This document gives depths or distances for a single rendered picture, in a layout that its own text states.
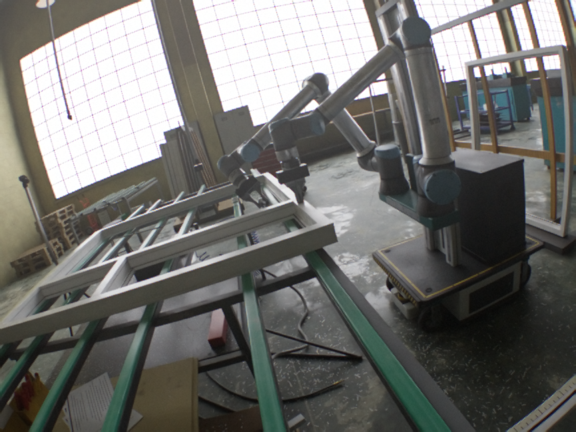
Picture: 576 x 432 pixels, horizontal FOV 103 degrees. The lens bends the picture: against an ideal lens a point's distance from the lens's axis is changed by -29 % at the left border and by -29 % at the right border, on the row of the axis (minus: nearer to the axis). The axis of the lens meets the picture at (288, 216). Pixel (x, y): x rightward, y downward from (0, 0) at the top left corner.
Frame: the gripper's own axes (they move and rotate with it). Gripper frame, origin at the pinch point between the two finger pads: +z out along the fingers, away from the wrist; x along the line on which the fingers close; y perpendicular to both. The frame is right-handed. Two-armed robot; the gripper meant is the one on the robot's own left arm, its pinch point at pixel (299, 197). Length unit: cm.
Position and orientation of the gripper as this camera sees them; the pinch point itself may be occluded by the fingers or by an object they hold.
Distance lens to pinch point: 136.9
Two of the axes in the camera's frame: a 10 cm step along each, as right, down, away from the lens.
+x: -9.4, 3.1, -1.2
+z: 2.7, 9.2, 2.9
